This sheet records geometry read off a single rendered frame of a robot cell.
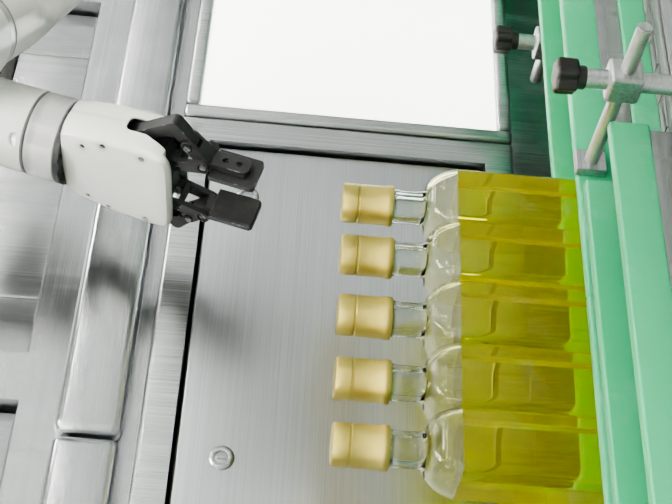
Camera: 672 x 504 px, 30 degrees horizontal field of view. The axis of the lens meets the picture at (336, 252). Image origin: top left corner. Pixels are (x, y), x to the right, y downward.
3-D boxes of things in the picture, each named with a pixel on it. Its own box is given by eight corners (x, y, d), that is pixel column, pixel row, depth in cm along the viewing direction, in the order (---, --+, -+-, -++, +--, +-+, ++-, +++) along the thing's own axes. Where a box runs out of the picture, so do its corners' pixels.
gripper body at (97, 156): (48, 206, 112) (166, 242, 111) (35, 132, 103) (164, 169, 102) (82, 145, 116) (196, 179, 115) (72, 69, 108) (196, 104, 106)
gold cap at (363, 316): (388, 311, 104) (335, 307, 104) (393, 288, 101) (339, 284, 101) (387, 348, 102) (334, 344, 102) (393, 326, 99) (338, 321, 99)
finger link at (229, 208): (179, 227, 112) (250, 248, 111) (178, 205, 109) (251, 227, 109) (191, 200, 114) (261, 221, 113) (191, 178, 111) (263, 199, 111)
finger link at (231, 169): (177, 172, 106) (252, 194, 105) (176, 148, 103) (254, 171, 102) (190, 145, 107) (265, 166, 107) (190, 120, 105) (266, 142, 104)
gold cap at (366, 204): (390, 202, 111) (340, 198, 111) (395, 177, 108) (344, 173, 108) (389, 235, 109) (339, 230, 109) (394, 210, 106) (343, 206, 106)
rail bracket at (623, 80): (666, 160, 109) (524, 147, 108) (734, 20, 95) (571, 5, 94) (670, 187, 107) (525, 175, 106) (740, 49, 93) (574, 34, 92)
